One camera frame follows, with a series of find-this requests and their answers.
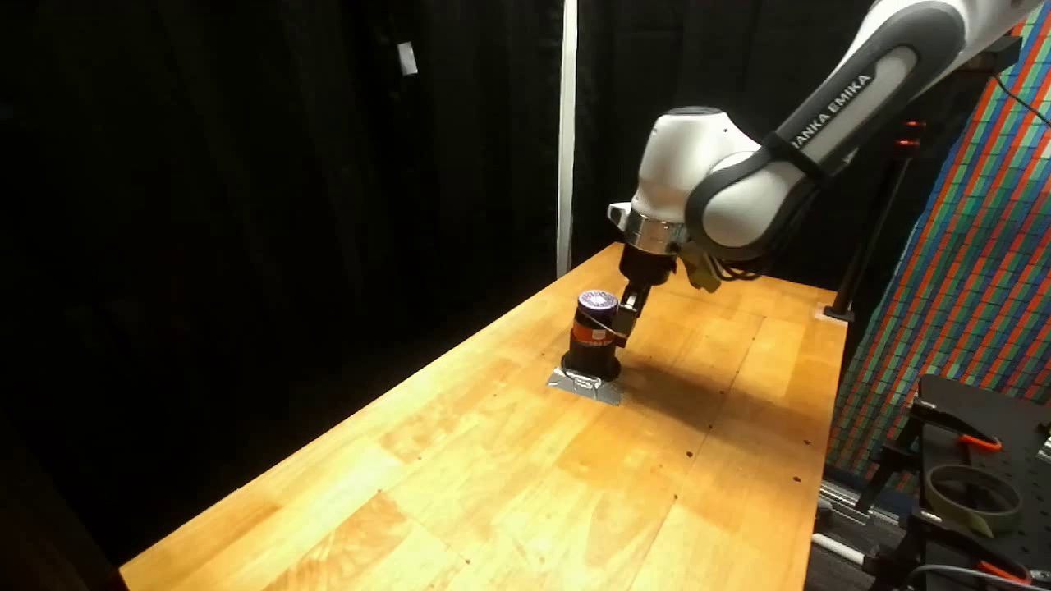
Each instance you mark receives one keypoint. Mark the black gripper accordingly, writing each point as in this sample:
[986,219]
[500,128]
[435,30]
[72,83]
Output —
[649,268]

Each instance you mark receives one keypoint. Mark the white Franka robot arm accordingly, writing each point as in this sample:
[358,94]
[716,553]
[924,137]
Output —
[724,175]

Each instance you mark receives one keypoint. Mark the small dark orange-banded jar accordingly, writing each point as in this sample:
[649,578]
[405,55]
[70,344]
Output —
[592,358]

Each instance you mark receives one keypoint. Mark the grey square coaster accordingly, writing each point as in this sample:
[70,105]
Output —
[579,384]

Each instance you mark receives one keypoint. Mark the white vertical pole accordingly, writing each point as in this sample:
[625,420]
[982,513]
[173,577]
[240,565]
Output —
[566,132]

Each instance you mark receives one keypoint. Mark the black tripod stand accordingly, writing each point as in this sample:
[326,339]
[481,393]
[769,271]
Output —
[871,247]

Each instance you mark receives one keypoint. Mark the small white tag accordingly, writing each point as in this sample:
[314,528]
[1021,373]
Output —
[408,58]

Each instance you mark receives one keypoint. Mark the colourful striped panel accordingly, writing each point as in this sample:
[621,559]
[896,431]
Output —
[974,274]

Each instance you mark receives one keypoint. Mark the black cart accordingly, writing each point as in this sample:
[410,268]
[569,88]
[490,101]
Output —
[986,420]

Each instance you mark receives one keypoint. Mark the tape roll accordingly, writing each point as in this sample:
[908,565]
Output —
[974,495]

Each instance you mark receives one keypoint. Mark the black curtain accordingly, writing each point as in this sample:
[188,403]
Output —
[217,219]

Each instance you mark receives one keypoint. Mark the grey metal rail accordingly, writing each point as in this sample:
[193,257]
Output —
[857,508]

